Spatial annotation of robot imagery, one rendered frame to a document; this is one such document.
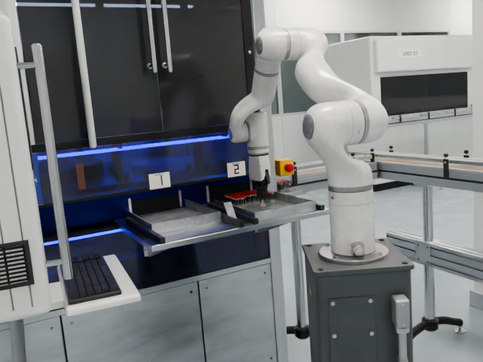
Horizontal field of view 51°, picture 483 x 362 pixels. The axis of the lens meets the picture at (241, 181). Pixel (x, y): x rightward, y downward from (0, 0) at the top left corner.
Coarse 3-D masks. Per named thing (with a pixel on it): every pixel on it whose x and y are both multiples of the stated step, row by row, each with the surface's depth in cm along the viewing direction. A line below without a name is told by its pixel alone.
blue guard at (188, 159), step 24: (120, 144) 191; (144, 144) 195; (168, 144) 200; (192, 144) 205; (216, 144) 210; (240, 144) 215; (72, 168) 184; (96, 168) 188; (120, 168) 192; (144, 168) 196; (168, 168) 201; (192, 168) 206; (216, 168) 211; (48, 192) 181; (72, 192) 185; (96, 192) 189
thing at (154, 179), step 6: (156, 174) 199; (162, 174) 200; (168, 174) 201; (150, 180) 198; (156, 180) 199; (162, 180) 200; (168, 180) 201; (150, 186) 198; (156, 186) 199; (162, 186) 200; (168, 186) 201
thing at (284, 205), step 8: (280, 192) 211; (216, 200) 206; (280, 200) 211; (288, 200) 206; (296, 200) 201; (304, 200) 196; (312, 200) 191; (240, 208) 188; (248, 208) 201; (256, 208) 200; (264, 208) 199; (272, 208) 198; (280, 208) 183; (288, 208) 185; (296, 208) 186; (304, 208) 188; (312, 208) 189; (256, 216) 179; (264, 216) 180; (272, 216) 182; (280, 216) 183
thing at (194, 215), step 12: (192, 204) 207; (132, 216) 193; (144, 216) 202; (156, 216) 200; (168, 216) 198; (180, 216) 196; (192, 216) 180; (204, 216) 182; (216, 216) 184; (156, 228) 174; (168, 228) 176; (180, 228) 178
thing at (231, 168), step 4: (228, 164) 213; (232, 164) 214; (240, 164) 216; (244, 164) 217; (228, 168) 213; (232, 168) 214; (236, 168) 215; (240, 168) 216; (244, 168) 217; (228, 172) 213; (232, 172) 214; (240, 172) 216; (244, 172) 217; (228, 176) 213; (232, 176) 214
